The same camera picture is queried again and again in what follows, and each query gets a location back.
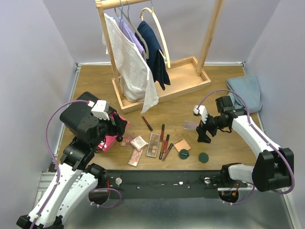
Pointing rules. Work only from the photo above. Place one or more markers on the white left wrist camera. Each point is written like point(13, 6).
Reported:
point(99, 109)

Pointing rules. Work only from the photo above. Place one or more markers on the black organizer box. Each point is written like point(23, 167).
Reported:
point(73, 114)

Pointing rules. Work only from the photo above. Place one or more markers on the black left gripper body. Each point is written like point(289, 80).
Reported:
point(116, 124)

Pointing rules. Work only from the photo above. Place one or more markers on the grey hanger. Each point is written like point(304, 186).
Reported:
point(136, 32)

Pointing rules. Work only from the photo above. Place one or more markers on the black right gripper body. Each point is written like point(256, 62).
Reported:
point(213, 123)

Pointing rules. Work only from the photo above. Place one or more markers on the blue hanger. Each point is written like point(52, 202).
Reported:
point(121, 12)

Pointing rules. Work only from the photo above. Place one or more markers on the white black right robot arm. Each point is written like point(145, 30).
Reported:
point(274, 167)

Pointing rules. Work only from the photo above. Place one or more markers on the pink drawer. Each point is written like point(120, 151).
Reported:
point(110, 140)

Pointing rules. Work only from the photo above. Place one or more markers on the red lip gloss middle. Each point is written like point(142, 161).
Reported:
point(165, 143)

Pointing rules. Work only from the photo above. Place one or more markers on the light blue towel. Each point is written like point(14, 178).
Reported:
point(248, 88)

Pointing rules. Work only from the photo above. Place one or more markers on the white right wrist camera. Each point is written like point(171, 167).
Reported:
point(200, 110)

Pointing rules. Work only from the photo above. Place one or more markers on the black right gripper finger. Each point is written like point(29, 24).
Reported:
point(207, 139)
point(201, 135)

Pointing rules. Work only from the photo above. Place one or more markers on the lavender shirt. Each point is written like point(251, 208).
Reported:
point(137, 43)

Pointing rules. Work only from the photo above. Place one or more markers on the dark red lip liner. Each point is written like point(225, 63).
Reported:
point(167, 152)

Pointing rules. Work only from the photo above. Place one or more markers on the white t-shirt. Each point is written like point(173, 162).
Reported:
point(137, 79)

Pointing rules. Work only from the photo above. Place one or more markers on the long eyeshadow palette purple tones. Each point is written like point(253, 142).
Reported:
point(190, 126)

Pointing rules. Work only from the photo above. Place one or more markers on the rose gold square compact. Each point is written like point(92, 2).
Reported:
point(182, 144)

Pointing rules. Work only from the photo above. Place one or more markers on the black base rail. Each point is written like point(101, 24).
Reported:
point(157, 184)

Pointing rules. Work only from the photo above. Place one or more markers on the navy blue garment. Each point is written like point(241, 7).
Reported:
point(155, 61)

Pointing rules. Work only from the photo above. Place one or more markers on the pink palette lower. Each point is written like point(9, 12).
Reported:
point(135, 158)

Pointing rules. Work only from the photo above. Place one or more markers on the cream wooden hanger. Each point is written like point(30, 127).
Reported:
point(164, 53)

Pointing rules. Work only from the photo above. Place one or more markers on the pink palette behind compact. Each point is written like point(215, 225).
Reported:
point(127, 138)

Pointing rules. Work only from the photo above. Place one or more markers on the wooden clothes rack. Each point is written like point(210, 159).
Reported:
point(187, 75)

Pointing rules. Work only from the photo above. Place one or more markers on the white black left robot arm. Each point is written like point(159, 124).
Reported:
point(75, 177)

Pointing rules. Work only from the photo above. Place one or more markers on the brown eyeshadow palette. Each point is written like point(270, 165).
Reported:
point(153, 145)

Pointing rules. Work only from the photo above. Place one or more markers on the dark lip pencil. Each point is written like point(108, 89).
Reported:
point(147, 123)

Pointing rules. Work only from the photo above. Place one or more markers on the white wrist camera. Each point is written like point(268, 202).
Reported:
point(200, 110)
point(99, 109)

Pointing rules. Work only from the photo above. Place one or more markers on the small square blush compact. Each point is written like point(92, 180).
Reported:
point(139, 143)

